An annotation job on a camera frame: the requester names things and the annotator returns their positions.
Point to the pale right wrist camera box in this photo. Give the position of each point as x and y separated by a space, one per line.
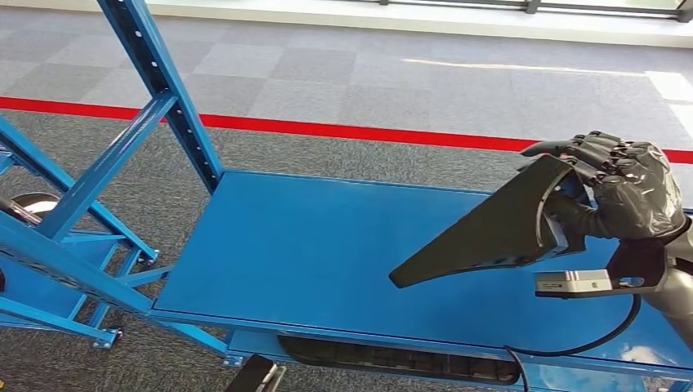
574 281

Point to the red floor tape line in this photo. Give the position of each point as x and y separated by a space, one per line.
325 130

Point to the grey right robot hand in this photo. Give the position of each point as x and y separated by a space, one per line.
639 200

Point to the shiny black rounded part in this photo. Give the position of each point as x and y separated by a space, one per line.
32 204

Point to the blue metal shelf rack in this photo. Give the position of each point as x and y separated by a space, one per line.
281 249

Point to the dark window frame rail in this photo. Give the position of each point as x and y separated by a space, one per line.
536 5

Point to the black plastic frame part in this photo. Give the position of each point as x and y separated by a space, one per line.
487 232

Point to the large black plastic car part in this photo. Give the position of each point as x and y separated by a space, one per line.
379 357

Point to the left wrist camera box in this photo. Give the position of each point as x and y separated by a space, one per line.
252 376

